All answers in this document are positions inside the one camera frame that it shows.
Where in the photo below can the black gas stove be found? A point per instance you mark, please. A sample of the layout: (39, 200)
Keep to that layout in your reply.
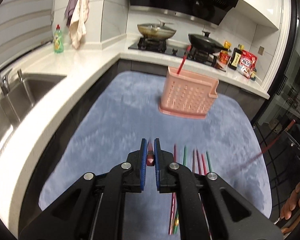
(193, 54)

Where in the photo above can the pink perforated utensil basket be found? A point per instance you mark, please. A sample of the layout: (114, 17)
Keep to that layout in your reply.
(188, 94)

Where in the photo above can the steel wok with glass lid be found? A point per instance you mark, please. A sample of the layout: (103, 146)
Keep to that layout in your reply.
(157, 31)

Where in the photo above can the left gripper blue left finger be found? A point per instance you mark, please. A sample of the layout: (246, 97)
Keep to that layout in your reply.
(136, 176)

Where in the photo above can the green chopstick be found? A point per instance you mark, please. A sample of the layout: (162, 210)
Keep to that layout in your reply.
(209, 161)
(176, 219)

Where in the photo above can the person's right hand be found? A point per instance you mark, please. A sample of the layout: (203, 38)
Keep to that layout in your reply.
(289, 206)

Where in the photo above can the white window blinds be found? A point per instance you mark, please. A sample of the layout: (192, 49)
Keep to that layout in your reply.
(24, 25)

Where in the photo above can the chrome faucet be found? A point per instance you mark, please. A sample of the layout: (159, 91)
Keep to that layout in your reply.
(4, 83)

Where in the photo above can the dark soy sauce bottle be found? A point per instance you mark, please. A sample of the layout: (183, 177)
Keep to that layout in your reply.
(236, 55)

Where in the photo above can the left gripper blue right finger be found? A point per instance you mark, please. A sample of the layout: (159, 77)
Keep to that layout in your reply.
(164, 180)

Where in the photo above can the red instant noodle cup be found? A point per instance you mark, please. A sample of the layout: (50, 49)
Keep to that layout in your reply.
(224, 57)

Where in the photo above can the brown chopstick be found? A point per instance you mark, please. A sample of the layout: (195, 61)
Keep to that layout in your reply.
(194, 161)

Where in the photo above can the purple-red chopstick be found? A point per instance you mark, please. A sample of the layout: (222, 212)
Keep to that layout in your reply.
(199, 163)

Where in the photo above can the yellow snack packet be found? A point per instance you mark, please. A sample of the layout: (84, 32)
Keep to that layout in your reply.
(227, 46)

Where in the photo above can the green dish soap bottle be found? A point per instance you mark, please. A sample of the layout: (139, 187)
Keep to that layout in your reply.
(58, 40)

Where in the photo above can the white hanging towel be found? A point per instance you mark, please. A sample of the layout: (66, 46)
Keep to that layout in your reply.
(77, 28)

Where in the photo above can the blue fuzzy table mat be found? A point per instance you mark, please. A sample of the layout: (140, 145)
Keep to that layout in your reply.
(128, 111)

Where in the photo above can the purple hanging cloth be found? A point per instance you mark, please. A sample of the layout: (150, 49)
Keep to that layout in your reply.
(69, 11)

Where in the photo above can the black wok with lid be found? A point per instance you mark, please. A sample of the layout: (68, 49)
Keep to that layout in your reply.
(205, 43)

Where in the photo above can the red cereal bag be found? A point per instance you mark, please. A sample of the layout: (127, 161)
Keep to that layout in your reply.
(247, 63)

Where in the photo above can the stainless steel sink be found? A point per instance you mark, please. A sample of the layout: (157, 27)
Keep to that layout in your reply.
(24, 95)

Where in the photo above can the bright red chopstick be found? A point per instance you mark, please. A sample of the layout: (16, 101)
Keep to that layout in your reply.
(204, 164)

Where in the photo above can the blue yellow small container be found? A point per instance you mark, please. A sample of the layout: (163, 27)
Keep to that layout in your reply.
(253, 76)

